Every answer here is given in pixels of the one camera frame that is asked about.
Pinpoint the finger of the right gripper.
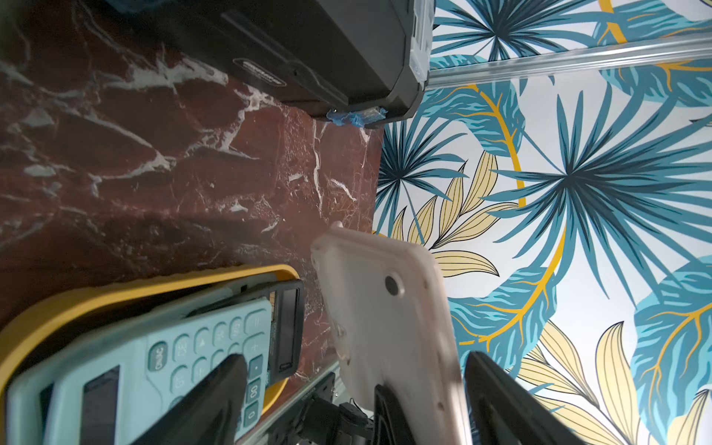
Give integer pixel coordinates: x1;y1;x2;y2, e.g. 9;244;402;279
372;385;415;445

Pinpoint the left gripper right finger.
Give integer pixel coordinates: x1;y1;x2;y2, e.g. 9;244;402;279
464;352;582;445

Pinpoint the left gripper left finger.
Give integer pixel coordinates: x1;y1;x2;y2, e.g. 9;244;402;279
135;354;248;445

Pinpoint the light blue calculator face down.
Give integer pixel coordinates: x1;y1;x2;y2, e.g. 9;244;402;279
7;298;272;444

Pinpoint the pink calculator face down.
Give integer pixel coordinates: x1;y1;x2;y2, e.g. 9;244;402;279
311;226;472;444

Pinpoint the black calculator face down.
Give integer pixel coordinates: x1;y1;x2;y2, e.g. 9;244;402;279
185;279;305;386

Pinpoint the yellow plastic tray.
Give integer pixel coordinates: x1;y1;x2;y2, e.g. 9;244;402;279
1;264;300;430

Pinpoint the blue toolbox latch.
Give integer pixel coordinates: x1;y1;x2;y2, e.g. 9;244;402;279
326;107;388;128

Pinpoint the black plastic toolbox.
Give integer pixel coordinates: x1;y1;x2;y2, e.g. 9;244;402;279
111;0;436;128

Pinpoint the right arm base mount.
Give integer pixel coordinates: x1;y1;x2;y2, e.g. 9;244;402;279
238;363;374;444

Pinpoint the right aluminium frame post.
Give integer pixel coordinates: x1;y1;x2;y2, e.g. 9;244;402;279
426;33;711;90

